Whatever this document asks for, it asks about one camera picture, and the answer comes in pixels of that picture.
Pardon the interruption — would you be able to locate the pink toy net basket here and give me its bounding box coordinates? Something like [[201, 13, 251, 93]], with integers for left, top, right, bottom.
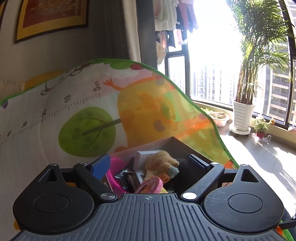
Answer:
[[106, 158, 129, 198]]

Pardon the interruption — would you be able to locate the black plush toy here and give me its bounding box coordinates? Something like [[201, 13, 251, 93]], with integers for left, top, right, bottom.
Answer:
[[164, 158, 198, 196]]

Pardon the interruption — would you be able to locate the brown plush finger toy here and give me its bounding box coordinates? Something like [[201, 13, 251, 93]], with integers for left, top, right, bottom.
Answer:
[[144, 150, 179, 184]]

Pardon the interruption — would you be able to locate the pink yellow toy cupcake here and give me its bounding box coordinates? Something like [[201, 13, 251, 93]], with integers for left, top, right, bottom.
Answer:
[[134, 177, 168, 194]]

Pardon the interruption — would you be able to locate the white battery holder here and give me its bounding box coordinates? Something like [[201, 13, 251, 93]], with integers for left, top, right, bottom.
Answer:
[[133, 150, 159, 184]]

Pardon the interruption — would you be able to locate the grey metal tin case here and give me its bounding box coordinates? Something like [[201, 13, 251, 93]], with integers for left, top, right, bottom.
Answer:
[[114, 157, 140, 193]]

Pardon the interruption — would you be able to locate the pink cardboard box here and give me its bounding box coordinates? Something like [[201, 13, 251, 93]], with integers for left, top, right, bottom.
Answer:
[[110, 137, 211, 164]]

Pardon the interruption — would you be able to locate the white bowl on sill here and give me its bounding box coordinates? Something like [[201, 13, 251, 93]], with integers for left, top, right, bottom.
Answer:
[[202, 108, 230, 128]]

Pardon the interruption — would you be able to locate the colourful cartoon play mat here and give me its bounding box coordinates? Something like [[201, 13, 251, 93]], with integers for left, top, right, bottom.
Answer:
[[1, 59, 295, 240]]

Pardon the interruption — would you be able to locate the small red potted plant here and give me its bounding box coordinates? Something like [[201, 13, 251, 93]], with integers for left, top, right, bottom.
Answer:
[[252, 115, 275, 142]]

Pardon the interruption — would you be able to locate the yellow cushion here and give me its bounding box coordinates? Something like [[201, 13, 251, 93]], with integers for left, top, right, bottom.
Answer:
[[24, 70, 65, 90]]

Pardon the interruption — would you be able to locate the cream plush pillow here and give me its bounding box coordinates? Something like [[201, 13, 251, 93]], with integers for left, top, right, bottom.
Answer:
[[0, 80, 25, 100]]

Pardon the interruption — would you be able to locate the white potted palm plant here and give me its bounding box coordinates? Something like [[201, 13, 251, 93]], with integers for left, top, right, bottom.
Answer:
[[227, 1, 293, 135]]

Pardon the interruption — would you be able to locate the framed wall picture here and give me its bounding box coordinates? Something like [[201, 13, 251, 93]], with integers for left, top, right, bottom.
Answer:
[[15, 0, 89, 43]]

